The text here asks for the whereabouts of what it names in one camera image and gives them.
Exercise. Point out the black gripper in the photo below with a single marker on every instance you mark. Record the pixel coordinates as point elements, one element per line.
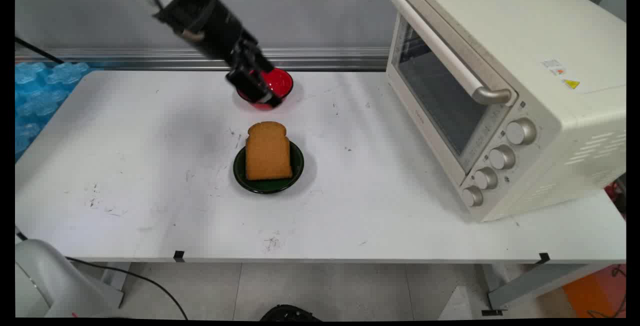
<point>205,16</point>

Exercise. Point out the red glossy bowl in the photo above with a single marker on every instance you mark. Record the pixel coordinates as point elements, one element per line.
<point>281,85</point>

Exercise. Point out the brown toast slice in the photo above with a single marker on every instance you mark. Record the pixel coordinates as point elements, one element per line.
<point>267,153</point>

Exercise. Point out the dark green round plate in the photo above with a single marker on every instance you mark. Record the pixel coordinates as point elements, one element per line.
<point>270,186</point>

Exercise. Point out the black tape marker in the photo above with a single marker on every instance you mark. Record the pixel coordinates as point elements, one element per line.
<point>544,257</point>
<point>179,255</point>

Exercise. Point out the blue bubble wrap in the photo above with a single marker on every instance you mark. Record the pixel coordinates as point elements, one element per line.
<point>40,96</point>

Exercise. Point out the black round floor object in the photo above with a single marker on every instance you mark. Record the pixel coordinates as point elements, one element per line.
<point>290,313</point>

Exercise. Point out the grey metal table leg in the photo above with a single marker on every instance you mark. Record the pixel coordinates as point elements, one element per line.
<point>540,283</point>
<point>116,276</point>

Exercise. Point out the large silver oven knob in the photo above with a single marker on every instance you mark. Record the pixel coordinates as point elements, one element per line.
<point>521,131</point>

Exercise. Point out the cream toaster oven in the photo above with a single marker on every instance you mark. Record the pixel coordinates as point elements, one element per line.
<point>545,31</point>

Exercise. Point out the white label sticker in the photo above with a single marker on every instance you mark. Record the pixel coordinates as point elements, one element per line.
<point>554,66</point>

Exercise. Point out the yellow warning sticker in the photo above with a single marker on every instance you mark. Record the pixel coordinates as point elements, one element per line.
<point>571,84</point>

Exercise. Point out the black floor tape strip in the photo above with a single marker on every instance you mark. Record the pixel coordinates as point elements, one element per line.
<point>492,312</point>

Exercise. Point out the red object behind oven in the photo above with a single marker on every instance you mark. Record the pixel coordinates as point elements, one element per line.
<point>616,196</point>

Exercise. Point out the orange floor mat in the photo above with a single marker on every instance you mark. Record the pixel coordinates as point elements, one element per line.
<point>595,293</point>

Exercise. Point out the aluminium profile rail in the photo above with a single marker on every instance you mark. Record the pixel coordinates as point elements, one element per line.
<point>325,58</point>

